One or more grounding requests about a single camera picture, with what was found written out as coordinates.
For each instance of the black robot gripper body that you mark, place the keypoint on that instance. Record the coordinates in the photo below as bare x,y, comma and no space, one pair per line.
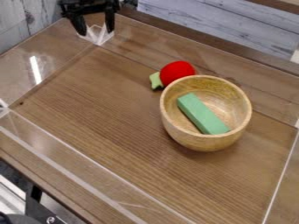
75,8

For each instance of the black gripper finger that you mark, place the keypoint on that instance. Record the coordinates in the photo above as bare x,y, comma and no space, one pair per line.
110,20
79,24

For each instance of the brown wooden bowl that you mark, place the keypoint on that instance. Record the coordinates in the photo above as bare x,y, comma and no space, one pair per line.
225,99

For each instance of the green rectangular block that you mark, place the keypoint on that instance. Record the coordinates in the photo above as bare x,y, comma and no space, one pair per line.
201,115

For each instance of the red plush toy with leaf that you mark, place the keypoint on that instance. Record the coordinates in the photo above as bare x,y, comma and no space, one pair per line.
171,72

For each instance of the black metal table leg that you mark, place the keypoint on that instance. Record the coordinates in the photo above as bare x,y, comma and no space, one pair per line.
37,210

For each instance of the clear acrylic tray wall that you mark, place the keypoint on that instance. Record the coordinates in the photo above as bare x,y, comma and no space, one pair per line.
82,129

